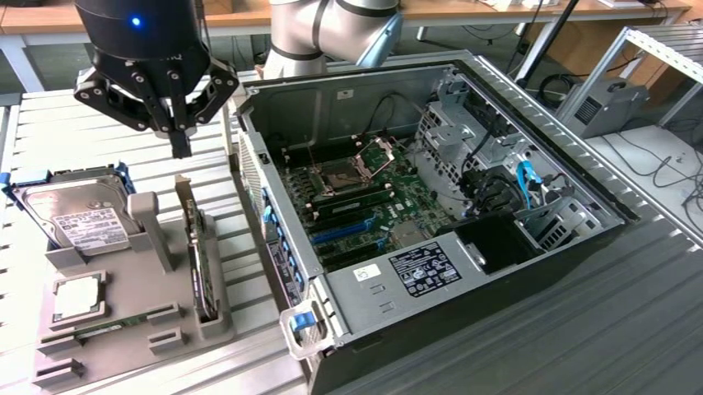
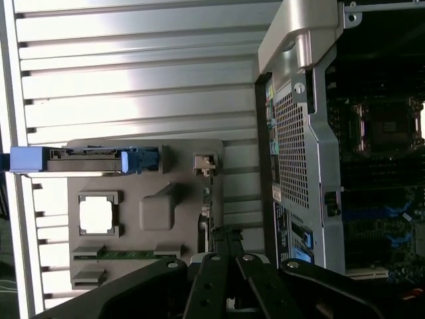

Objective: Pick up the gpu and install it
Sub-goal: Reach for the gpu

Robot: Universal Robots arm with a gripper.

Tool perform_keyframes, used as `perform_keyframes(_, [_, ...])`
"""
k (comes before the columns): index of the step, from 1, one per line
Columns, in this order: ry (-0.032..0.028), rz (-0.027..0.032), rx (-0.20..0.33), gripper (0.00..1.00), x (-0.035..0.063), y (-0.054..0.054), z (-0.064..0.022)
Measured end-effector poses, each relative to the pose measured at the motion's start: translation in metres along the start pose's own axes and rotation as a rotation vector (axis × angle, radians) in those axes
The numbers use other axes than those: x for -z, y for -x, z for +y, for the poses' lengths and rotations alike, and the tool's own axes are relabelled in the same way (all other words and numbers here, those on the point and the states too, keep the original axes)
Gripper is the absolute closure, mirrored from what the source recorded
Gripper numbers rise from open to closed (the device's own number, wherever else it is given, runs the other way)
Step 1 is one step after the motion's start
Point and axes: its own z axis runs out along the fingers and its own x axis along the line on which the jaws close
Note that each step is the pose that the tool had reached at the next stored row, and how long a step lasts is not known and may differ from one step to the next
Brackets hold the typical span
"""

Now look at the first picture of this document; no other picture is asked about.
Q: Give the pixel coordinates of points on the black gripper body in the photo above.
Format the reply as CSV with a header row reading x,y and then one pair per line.
x,y
143,41

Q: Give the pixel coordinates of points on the graphics card with metal bracket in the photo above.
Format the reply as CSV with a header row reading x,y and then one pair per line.
x,y
197,263

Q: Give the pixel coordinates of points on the wooden desk with white legs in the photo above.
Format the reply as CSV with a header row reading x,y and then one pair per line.
x,y
32,20

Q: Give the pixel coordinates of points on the hard disk with blue carrier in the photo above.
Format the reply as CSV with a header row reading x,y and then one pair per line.
x,y
76,214

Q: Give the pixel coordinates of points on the metal socket cover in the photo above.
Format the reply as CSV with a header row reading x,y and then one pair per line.
x,y
367,149

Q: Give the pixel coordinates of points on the CPU socket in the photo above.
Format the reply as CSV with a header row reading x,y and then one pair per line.
x,y
340,179

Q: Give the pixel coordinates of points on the blue slot clip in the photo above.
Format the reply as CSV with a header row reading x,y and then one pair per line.
x,y
267,216
292,260
300,281

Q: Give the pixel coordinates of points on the black RAM stick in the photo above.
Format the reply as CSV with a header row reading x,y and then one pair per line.
x,y
351,195
356,207

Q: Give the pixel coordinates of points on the blue expansion slot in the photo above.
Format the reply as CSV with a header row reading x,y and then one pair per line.
x,y
340,232

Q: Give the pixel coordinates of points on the green motherboard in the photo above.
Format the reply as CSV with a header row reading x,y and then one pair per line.
x,y
405,193

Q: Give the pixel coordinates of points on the grey metal drive cage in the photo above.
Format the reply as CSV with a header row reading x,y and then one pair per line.
x,y
444,136

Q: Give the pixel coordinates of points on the silver CPU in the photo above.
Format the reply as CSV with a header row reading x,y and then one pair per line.
x,y
76,298

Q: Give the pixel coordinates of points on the grey parts rack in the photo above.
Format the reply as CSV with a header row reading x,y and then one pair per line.
x,y
137,304

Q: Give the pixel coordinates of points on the chipset heatsink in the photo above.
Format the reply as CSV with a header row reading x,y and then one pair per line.
x,y
408,234

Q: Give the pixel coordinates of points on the green RAM stick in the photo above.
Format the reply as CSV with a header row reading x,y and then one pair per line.
x,y
132,321

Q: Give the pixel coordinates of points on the grey power supply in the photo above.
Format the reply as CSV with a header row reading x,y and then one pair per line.
x,y
373,296

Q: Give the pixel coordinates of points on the blue case latch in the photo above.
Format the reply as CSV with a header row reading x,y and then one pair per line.
x,y
300,321

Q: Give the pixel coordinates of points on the black stand pole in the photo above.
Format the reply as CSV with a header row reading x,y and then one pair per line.
x,y
545,39

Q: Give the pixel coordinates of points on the black plastic shroud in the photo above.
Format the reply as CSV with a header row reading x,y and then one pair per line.
x,y
493,243

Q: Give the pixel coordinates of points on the metal disk bay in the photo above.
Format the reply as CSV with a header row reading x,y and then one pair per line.
x,y
555,230

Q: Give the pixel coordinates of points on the open PC case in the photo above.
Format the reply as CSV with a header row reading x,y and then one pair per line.
x,y
439,329

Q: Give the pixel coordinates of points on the grey control box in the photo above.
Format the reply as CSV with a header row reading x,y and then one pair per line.
x,y
609,111

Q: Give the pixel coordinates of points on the long wooden desk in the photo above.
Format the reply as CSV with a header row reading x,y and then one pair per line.
x,y
604,12

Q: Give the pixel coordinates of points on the aluminium frame table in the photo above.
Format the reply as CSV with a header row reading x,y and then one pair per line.
x,y
659,45

